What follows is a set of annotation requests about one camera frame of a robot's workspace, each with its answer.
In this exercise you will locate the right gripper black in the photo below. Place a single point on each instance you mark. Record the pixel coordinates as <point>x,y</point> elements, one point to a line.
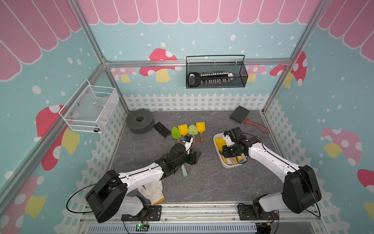
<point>225,153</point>

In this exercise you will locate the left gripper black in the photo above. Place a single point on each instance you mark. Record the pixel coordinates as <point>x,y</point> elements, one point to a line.
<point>193,158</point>

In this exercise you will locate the pale blue trowel blue handle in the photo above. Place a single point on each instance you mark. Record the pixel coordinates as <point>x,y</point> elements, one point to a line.
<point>184,171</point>

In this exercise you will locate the white plastic storage box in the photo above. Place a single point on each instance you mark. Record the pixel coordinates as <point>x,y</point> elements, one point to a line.
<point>228,163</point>

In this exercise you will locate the pale green trowel wooden handle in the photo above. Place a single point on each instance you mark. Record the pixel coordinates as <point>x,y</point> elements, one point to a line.
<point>193,131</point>

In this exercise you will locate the bright green trowel wooden handle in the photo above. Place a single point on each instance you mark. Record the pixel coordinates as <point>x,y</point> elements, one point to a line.
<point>176,134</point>

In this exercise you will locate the yellow shovel wooden handle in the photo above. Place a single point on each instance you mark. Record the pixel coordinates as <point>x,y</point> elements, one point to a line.
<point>201,128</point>

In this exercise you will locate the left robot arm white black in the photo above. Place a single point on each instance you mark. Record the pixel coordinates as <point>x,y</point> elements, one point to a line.
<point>109,196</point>

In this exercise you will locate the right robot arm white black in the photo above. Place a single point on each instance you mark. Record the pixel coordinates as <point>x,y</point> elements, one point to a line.
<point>300,186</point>

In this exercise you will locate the yellow tool in box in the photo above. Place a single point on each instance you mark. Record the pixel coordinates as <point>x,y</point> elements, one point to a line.
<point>220,143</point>

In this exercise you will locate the black flat box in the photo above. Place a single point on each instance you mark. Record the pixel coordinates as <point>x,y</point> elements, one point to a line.
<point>239,114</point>

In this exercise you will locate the black aluminium extrusion bar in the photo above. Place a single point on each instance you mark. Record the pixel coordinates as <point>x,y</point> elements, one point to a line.
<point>160,128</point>

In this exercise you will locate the white work glove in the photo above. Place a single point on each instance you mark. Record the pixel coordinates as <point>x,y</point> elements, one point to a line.
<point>153,192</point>

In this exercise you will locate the dark grey foam roll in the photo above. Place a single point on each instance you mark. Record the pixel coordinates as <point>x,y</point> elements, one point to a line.
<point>140,121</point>

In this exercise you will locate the black socket holder tool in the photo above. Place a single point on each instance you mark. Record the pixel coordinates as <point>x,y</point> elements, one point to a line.
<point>195,80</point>

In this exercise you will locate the small green circuit board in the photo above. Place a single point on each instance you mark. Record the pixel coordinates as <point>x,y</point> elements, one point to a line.
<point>142,228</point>

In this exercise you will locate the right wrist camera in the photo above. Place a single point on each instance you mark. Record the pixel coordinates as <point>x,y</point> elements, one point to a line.
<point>233,136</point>

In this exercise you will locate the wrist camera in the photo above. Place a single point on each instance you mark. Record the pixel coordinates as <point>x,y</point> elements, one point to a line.
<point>233,136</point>
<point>187,141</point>

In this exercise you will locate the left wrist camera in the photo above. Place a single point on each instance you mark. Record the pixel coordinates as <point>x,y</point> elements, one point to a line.
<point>187,141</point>

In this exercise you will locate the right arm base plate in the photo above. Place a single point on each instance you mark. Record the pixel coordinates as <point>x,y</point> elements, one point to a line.
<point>255,212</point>

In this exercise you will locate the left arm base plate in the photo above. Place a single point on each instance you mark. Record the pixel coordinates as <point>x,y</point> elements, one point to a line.
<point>149,213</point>

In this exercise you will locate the black wire mesh basket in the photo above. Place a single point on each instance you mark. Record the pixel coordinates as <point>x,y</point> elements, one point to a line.
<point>216,64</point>

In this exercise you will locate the white wire mesh basket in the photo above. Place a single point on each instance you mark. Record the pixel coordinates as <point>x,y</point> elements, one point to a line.
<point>90,108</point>

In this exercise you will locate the grey slotted cable duct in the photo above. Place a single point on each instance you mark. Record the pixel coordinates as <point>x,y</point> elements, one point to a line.
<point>176,228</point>

